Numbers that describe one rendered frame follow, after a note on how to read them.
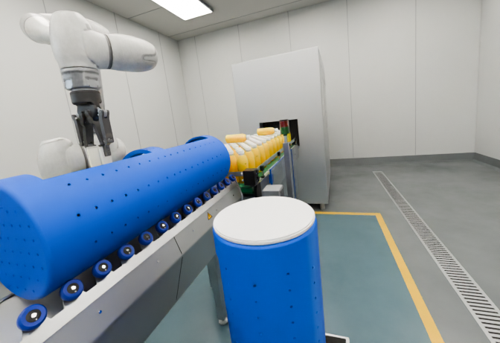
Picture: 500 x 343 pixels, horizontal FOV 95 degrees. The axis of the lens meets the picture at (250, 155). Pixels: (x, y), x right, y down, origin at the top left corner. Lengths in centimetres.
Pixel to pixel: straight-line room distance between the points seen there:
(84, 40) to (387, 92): 517
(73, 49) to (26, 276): 56
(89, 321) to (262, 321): 40
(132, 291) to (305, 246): 50
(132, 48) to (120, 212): 50
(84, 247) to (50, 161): 85
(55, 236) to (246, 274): 41
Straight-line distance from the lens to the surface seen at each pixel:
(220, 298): 172
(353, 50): 550
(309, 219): 61
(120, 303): 80
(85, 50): 83
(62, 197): 67
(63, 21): 86
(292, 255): 57
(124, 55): 87
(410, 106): 558
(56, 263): 66
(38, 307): 71
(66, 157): 148
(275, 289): 60
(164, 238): 90
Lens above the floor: 131
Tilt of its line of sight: 10 degrees down
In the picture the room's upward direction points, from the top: 7 degrees counter-clockwise
